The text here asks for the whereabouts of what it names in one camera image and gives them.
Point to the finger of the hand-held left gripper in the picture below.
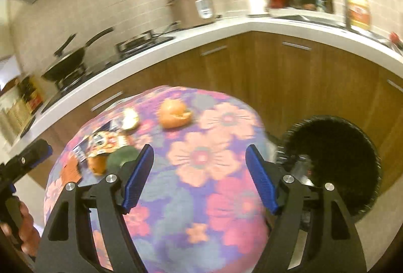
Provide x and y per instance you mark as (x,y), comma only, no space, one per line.
(30,156)

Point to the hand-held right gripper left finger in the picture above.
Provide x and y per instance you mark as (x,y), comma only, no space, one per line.
(138,180)

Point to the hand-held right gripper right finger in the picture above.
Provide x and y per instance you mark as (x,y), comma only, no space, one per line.
(262,181)

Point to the green round scrap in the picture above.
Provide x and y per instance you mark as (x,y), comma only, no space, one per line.
(121,159)

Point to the printed snack wrapper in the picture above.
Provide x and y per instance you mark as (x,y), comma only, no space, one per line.
(100,142)

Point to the small pale orange peel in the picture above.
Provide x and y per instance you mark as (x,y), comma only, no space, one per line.
(130,119)

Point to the large orange peel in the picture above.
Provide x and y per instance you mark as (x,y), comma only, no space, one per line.
(173,115)

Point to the black trash bin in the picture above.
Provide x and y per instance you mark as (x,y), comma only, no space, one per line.
(340,159)

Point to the person's left hand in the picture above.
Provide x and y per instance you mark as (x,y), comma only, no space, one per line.
(30,229)

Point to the cluttered storage rack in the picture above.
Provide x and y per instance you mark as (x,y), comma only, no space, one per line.
(22,102)

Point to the floral tablecloth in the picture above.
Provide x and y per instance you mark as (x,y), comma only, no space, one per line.
(201,197)

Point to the black wok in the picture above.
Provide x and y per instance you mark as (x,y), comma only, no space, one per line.
(67,66)

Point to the wooden base cabinets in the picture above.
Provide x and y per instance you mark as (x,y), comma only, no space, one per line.
(283,77)

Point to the black gas stove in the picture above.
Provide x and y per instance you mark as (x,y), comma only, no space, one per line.
(100,66)

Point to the steel sink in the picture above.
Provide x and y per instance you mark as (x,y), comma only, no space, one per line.
(314,20)

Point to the brown rice cooker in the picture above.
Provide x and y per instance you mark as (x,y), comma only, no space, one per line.
(192,10)

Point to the yellow dish soap bottle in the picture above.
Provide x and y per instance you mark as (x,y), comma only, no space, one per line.
(359,13)

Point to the red tomato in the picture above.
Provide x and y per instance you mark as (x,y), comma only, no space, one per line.
(396,39)

